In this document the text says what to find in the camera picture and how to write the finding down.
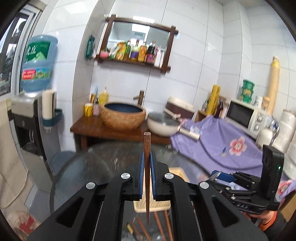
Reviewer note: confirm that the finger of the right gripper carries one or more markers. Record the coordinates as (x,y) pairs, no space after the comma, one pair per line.
(222,176)

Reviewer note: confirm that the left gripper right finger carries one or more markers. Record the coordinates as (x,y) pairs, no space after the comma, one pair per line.
(199,211)

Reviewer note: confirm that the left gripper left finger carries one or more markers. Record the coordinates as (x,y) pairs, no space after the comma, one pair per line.
(95,212)

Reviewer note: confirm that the wooden chopstick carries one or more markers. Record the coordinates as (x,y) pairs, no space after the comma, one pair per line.
(168,224)
(143,229)
(161,231)
(147,151)
(137,234)

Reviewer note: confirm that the beige plastic utensil basket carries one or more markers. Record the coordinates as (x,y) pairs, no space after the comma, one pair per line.
(159,203)

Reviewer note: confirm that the right hand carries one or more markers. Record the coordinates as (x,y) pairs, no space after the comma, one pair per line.
(267,218)

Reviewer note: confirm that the purple floral cloth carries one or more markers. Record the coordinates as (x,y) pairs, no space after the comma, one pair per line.
(221,147)

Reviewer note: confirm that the round glass table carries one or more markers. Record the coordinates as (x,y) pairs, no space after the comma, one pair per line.
(100,163)

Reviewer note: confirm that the dark glass bottle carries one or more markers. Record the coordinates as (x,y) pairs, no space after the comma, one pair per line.
(218,110)

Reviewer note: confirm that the white microwave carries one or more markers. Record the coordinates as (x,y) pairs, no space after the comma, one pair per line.
(250,119)

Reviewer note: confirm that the yellow roll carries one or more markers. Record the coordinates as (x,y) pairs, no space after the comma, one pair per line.
(213,100)

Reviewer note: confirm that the white pot with lid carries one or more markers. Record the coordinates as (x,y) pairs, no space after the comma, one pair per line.
(165,126)

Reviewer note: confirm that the beige fabric cover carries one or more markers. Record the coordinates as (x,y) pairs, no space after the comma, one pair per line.
(15,182)

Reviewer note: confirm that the brown wooden counter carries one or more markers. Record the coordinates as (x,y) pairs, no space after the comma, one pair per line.
(90,131)

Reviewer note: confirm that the brown white rice cooker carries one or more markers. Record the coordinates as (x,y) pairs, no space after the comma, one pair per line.
(178,108)

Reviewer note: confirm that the green jar stack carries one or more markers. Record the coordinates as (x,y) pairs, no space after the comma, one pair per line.
(246,91)

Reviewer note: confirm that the woven basin sink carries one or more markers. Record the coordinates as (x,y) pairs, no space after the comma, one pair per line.
(122,116)

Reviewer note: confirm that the yellow mug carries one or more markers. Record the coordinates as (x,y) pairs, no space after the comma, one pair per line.
(88,109)

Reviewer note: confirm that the bronze faucet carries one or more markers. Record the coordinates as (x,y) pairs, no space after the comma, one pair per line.
(139,98)

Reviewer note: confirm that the yellow soap bottle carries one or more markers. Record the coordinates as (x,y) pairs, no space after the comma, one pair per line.
(103,97)

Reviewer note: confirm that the water dispenser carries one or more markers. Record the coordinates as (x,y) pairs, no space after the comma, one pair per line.
(25,108)

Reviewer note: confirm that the tall beige roll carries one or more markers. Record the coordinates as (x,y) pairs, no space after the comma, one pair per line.
(273,84)

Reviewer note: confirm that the blue water bottle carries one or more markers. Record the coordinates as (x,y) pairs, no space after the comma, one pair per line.
(38,63)

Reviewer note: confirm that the wooden framed mirror shelf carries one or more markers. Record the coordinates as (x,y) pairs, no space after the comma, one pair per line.
(137,42)

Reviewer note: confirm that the green wall packet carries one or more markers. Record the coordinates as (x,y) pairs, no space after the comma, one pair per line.
(90,47)

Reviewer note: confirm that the window with frame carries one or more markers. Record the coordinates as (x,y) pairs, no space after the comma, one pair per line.
(13,43)

